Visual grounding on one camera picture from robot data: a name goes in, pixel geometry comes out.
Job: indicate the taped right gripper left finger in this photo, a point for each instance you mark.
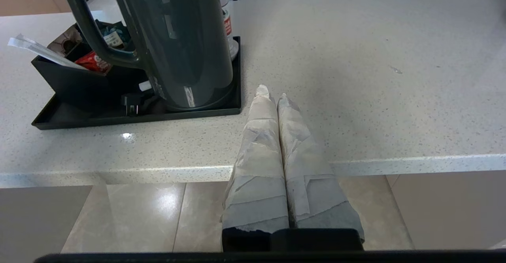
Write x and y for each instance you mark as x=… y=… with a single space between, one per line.
x=257 y=168

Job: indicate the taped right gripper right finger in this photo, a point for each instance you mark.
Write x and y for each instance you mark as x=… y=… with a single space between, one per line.
x=312 y=184

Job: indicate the dark grey electric kettle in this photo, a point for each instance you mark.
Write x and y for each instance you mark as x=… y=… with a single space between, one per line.
x=185 y=37

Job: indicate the clear water bottle red cap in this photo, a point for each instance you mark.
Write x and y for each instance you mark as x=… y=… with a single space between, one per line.
x=227 y=25

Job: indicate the packets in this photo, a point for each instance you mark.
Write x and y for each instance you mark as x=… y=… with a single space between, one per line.
x=113 y=38

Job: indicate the black rectangular serving tray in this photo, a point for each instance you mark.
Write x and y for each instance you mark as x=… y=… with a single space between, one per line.
x=79 y=120

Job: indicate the red sachet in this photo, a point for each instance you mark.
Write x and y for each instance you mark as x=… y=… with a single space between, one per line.
x=94 y=62

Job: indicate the black sachet holder box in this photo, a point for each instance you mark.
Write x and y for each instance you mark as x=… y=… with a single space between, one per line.
x=75 y=89

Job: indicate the brown coffee sachet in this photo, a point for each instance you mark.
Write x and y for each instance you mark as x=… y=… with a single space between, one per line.
x=64 y=39

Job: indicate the white paper stick packet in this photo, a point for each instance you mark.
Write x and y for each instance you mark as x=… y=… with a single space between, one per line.
x=39 y=50

